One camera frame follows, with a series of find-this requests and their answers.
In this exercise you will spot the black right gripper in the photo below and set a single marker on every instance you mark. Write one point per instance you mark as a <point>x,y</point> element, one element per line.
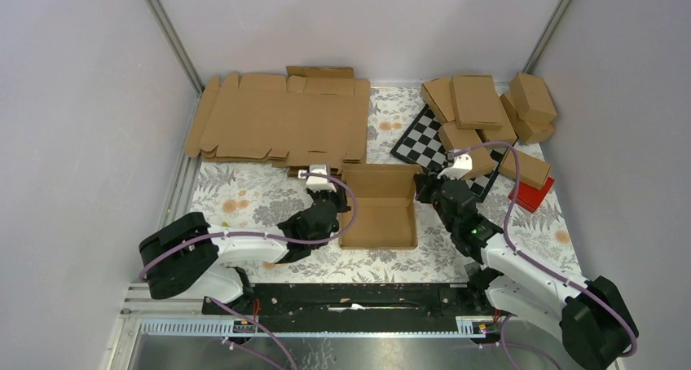
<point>424,183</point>

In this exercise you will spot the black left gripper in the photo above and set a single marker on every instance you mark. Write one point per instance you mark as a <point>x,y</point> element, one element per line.
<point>340,196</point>

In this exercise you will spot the brown cardboard box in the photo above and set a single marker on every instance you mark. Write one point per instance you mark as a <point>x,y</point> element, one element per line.
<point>386,217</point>

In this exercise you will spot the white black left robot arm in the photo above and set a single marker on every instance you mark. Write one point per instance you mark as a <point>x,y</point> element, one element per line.
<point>191,256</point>

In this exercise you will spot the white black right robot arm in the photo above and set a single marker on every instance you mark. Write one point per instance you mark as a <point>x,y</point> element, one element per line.
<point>589,317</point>

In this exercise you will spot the folded cardboard box front centre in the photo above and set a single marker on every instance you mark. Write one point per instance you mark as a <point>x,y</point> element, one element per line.
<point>458,139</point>

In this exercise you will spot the folded cardboard box middle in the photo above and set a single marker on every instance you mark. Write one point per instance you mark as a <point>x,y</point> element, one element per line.
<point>505,133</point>

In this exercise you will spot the folded cardboard box back left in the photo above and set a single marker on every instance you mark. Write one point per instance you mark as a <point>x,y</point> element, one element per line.
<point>437,95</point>

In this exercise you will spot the folded cardboard box large top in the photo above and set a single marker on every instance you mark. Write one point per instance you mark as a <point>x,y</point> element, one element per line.
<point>475,102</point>

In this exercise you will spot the red box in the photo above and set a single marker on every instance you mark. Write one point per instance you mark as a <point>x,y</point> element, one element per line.
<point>530,198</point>

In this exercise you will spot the folded cardboard box front right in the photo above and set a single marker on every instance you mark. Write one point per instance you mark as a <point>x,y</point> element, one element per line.
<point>527,169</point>

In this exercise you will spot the folded cardboard box lower right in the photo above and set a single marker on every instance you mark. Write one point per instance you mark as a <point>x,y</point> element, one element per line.
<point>528,132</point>

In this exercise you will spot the folded cardboard box top right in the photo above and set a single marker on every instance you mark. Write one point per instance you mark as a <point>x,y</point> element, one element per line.
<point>532,99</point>

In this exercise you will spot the black white checkerboard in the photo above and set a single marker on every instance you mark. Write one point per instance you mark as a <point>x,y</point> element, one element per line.
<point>421,144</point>

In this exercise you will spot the floral patterned table mat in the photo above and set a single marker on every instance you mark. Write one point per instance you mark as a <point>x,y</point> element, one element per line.
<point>258,195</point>

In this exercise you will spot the stack of flat cardboard sheets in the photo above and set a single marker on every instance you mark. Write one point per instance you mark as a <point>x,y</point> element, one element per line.
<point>307,116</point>

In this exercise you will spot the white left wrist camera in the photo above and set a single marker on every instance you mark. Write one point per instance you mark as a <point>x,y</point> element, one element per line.
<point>315,179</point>

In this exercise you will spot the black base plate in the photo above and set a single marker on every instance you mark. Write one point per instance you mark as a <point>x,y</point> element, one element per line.
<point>360,308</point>

